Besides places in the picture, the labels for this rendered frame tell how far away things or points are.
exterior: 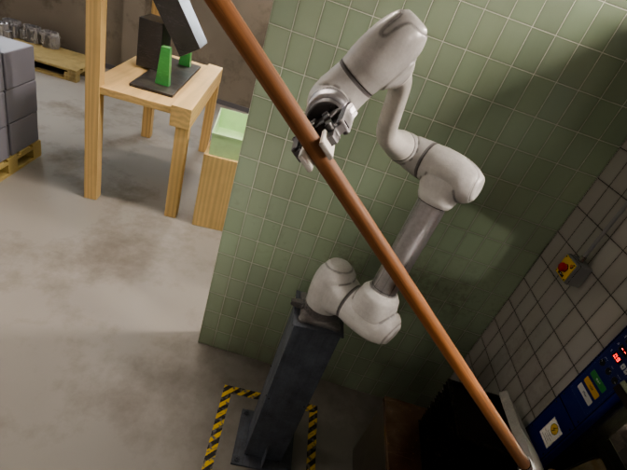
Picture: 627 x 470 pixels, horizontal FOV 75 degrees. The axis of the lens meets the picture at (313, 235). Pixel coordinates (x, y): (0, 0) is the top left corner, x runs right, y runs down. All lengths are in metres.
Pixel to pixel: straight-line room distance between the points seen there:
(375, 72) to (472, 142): 1.17
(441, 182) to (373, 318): 0.54
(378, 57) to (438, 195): 0.59
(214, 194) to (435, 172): 2.62
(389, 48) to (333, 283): 0.94
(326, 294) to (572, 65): 1.35
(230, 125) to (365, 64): 3.36
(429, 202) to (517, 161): 0.80
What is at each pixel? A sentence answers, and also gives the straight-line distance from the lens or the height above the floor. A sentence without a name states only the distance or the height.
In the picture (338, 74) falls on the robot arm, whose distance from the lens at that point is 0.91.
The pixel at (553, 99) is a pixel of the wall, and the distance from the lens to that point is 2.06.
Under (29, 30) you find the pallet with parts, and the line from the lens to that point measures 7.83.
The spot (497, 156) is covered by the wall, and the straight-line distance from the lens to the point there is 2.06.
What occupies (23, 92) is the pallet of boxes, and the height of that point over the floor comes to 0.66.
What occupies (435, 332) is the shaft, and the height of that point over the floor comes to 1.67.
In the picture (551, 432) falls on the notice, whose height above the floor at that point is 0.98.
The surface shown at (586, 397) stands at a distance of 1.89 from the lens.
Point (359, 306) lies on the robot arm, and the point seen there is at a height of 1.22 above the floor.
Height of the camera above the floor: 2.14
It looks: 30 degrees down
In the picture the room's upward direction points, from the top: 20 degrees clockwise
